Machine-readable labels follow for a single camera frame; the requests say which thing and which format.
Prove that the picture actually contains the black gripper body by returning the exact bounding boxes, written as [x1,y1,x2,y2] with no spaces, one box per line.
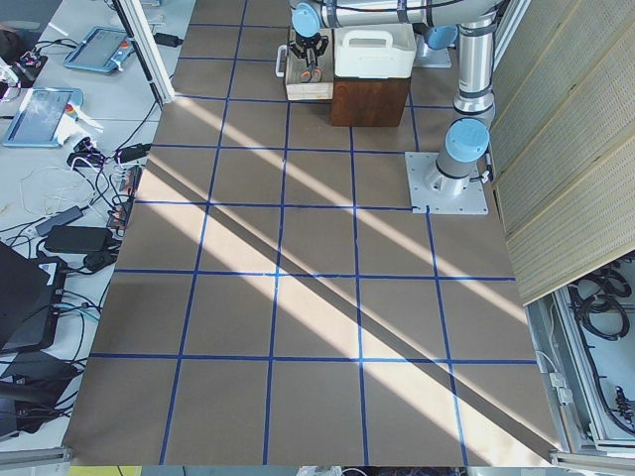
[295,33,320,56]

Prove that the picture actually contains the red and white scissors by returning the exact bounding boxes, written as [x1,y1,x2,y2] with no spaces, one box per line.
[300,61,322,83]

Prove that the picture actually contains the wooden drawer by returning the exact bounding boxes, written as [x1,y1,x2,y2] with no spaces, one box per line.
[275,27,334,101]

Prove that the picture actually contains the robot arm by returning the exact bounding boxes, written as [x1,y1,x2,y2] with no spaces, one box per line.
[290,1,508,127]

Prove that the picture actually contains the white plastic tray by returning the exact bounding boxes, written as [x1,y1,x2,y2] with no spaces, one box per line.
[333,24,417,79]

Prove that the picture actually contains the brown wooden cabinet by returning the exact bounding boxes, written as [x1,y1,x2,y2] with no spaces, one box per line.
[330,77,411,127]

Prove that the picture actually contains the blue teach pendant far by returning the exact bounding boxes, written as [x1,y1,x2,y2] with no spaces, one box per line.
[63,27,134,73]

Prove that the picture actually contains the blue teach pendant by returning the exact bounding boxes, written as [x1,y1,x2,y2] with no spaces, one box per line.
[63,27,134,73]
[2,87,83,148]

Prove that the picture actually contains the beige pegboard panel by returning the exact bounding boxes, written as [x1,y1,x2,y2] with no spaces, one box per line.
[491,1,634,303]

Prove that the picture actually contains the blue teach pendant near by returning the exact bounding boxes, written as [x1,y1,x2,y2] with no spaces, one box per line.
[2,87,83,148]

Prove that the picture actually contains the black power adapter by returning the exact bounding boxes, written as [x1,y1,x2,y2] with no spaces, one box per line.
[44,225,113,254]

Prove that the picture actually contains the black laptop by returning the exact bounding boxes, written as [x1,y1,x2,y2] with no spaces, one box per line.
[1,244,67,354]

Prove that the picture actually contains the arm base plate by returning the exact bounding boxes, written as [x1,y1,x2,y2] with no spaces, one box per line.
[405,152,488,215]
[414,40,451,69]

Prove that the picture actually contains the aluminium frame post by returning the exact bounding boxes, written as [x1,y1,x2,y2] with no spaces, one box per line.
[112,0,175,107]

